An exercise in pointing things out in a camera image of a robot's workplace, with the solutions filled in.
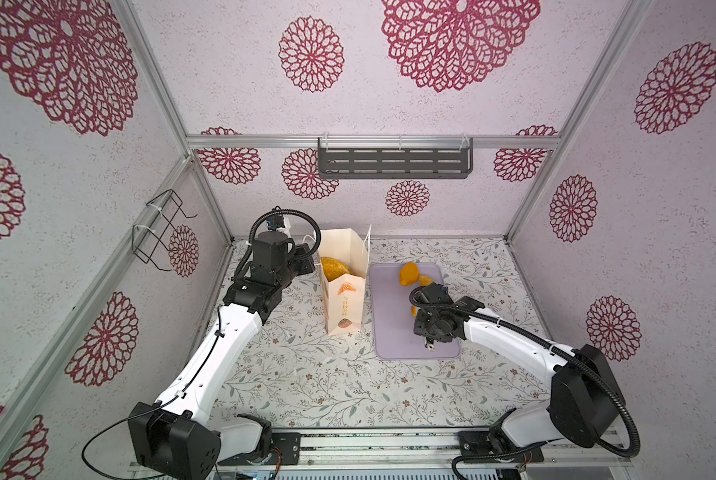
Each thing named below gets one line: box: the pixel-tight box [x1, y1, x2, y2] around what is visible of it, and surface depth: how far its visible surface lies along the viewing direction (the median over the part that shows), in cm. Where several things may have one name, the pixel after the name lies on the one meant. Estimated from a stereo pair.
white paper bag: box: [318, 226, 372, 335], surface depth 89 cm
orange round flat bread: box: [399, 262, 420, 287], surface depth 106 cm
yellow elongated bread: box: [418, 274, 438, 286], surface depth 105 cm
